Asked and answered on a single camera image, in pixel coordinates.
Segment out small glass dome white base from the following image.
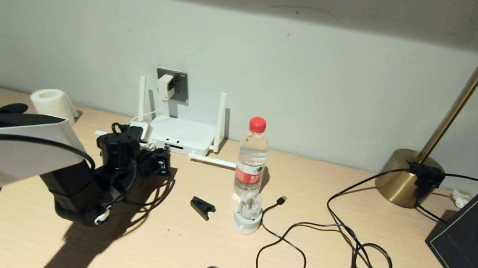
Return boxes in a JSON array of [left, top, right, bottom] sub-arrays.
[[231, 190, 267, 237]]

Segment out white toilet paper roll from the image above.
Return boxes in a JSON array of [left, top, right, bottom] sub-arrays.
[[27, 85, 82, 125]]

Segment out grey wall socket plate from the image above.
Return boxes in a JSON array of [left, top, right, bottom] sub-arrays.
[[151, 67, 193, 105]]

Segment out water bottle red cap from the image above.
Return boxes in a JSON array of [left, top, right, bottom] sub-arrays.
[[230, 114, 274, 204]]

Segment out small white crumpled object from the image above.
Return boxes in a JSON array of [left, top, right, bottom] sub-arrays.
[[448, 189, 471, 211]]

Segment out thin white adapter cable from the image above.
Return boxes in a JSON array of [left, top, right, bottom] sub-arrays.
[[133, 94, 169, 150]]

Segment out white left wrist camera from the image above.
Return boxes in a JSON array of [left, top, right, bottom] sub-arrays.
[[127, 120, 152, 143]]

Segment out small black clip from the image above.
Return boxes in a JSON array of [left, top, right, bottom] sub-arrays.
[[188, 196, 218, 223]]

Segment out white power adapter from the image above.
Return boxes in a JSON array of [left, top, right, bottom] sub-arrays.
[[153, 72, 178, 102]]

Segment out white router with antennas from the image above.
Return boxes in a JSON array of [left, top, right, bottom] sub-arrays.
[[93, 69, 250, 170]]

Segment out brass desk lamp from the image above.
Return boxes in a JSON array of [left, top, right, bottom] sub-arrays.
[[371, 0, 478, 221]]

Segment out black box on lamp base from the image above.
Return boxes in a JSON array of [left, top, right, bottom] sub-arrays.
[[403, 161, 447, 197]]

